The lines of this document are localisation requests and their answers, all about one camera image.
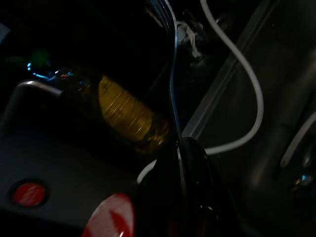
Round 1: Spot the crumpled white scrap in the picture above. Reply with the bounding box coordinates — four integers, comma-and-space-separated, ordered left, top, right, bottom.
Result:
175, 20, 206, 59

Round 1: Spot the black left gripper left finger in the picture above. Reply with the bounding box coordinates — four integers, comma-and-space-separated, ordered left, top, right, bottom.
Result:
137, 145, 183, 237

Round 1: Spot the small shiny metal object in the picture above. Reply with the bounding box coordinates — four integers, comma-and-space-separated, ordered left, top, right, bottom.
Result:
293, 172, 315, 191

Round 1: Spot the white cable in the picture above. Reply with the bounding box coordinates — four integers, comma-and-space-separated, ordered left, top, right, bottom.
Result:
136, 0, 264, 185

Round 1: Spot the red and white round lid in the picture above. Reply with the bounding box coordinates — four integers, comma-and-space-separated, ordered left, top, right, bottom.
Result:
80, 192, 136, 237

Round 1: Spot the small round red lid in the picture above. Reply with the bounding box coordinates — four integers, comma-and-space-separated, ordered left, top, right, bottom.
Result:
9, 179, 49, 208

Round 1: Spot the grey metal tray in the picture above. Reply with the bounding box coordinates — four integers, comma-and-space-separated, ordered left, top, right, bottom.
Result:
0, 79, 158, 229

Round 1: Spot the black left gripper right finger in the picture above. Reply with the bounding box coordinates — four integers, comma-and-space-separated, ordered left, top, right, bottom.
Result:
178, 136, 239, 237

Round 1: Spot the oil bottle with yellow label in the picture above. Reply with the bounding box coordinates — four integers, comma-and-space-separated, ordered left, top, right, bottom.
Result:
26, 48, 171, 156

